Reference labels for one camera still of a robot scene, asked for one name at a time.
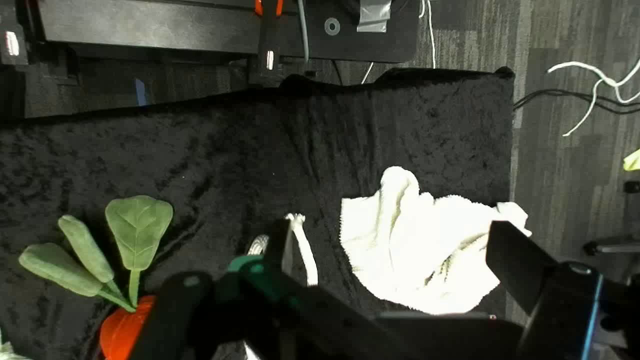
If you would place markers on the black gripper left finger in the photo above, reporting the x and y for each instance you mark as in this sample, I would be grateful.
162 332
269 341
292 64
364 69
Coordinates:
258 302

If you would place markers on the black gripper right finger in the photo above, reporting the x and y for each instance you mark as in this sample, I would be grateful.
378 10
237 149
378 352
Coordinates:
566 302

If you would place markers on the white towel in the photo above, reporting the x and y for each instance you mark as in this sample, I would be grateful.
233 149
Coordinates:
423 251

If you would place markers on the plush carrot toy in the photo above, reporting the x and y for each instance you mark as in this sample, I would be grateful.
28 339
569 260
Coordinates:
137 226

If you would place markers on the black velvet table cloth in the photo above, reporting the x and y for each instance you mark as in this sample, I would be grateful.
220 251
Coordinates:
230 165

